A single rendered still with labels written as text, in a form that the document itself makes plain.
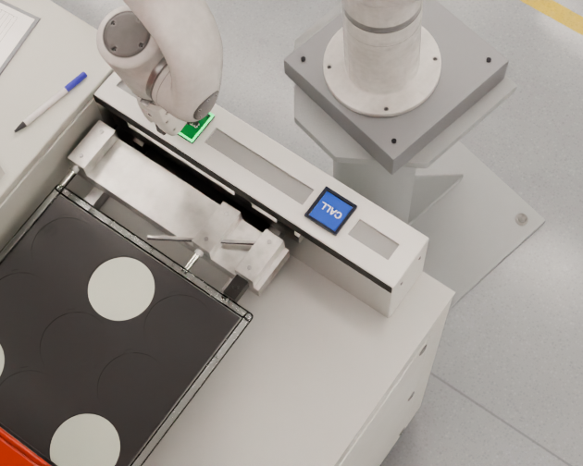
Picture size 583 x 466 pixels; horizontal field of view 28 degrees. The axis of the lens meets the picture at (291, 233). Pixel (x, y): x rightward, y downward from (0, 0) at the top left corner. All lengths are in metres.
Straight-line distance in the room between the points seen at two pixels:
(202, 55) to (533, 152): 1.54
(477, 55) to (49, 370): 0.83
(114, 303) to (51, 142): 0.26
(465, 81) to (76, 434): 0.81
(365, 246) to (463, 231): 1.06
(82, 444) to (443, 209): 1.30
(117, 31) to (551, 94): 1.64
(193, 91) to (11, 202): 0.47
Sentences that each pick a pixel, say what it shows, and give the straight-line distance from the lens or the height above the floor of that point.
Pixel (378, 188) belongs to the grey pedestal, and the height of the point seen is 0.57.
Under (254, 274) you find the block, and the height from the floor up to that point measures 0.91.
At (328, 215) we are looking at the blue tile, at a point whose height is 0.96.
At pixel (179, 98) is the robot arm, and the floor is 1.26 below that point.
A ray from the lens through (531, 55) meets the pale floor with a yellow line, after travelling 2.96.
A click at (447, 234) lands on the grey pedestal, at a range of 2.70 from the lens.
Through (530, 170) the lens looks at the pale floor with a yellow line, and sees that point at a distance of 2.81.
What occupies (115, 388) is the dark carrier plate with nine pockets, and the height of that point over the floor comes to 0.90.
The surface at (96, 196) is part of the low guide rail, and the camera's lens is 1.86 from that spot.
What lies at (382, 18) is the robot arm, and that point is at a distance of 1.68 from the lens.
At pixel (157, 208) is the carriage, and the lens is 1.80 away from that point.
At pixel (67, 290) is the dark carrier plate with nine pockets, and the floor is 0.90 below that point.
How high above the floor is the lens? 2.51
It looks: 68 degrees down
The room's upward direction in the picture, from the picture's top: 5 degrees counter-clockwise
